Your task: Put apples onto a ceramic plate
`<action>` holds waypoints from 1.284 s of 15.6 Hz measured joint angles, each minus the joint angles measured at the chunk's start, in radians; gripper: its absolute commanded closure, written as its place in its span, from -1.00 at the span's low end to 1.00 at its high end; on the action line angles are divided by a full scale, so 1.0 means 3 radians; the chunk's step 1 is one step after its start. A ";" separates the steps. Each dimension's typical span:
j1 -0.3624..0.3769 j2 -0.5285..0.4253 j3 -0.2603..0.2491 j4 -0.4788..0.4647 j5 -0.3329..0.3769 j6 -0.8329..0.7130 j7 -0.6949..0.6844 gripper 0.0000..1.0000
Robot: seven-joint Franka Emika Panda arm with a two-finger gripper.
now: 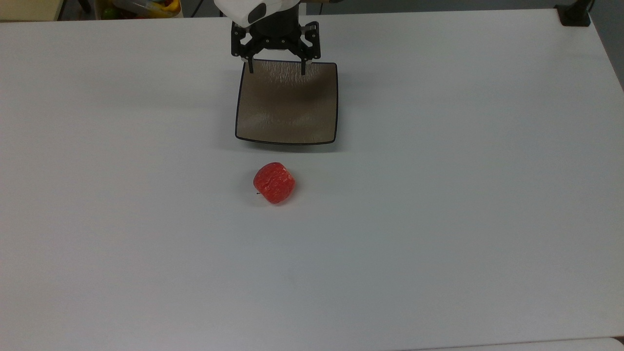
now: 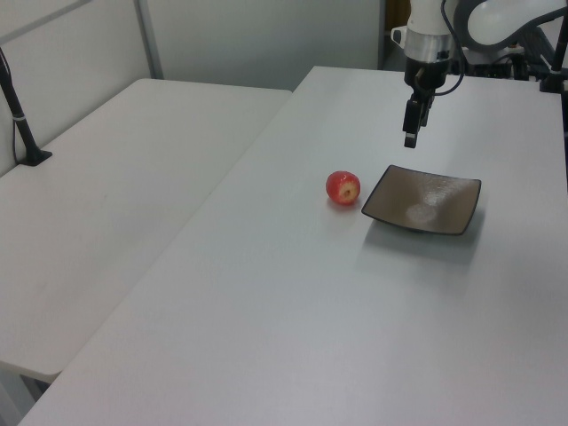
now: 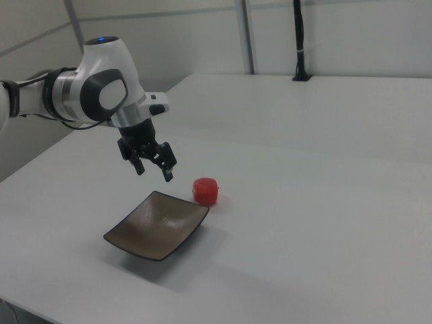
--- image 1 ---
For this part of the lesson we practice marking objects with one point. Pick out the beige furniture top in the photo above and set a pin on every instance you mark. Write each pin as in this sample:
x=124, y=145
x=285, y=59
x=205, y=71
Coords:
x=27, y=9

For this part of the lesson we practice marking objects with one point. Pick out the box of toy fruit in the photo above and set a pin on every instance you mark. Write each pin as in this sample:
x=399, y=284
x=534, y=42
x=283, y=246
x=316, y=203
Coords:
x=141, y=7

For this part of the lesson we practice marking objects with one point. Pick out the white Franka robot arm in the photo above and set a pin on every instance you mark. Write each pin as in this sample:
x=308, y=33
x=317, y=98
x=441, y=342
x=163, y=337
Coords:
x=233, y=9

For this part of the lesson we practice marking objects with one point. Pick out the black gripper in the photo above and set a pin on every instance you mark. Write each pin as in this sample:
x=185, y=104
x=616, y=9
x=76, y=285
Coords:
x=274, y=35

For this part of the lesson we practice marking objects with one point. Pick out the black clamped camera stand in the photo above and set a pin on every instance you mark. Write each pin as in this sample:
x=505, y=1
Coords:
x=574, y=14

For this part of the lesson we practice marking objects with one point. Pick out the red apple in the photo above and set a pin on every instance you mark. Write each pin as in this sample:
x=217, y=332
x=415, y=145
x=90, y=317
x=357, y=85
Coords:
x=274, y=183

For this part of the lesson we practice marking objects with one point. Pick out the square brown ceramic plate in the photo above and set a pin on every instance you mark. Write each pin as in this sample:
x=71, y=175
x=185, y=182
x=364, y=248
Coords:
x=287, y=105

